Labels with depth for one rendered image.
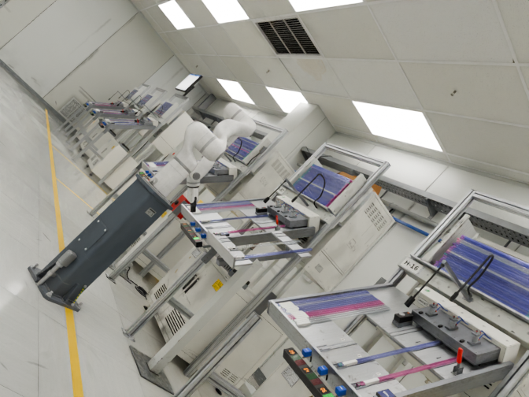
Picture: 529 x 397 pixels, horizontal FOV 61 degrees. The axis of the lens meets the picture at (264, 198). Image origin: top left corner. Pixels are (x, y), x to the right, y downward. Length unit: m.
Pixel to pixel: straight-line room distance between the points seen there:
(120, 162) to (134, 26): 4.80
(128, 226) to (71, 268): 0.33
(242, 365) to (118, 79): 8.93
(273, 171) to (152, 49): 7.46
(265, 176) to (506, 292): 2.74
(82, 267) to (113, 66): 9.14
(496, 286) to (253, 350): 1.67
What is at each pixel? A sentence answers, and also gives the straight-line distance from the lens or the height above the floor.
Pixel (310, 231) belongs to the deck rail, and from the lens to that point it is 2.97.
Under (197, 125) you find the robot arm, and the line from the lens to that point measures 2.37.
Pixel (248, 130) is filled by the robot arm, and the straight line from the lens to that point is 2.64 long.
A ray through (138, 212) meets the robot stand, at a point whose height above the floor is 0.57.
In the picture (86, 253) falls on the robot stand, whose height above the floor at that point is 0.26.
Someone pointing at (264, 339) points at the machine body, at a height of 0.48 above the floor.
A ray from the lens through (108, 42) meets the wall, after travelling 11.24.
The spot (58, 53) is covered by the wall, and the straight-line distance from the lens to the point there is 11.16.
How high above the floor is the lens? 0.80
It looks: 7 degrees up
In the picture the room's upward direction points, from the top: 45 degrees clockwise
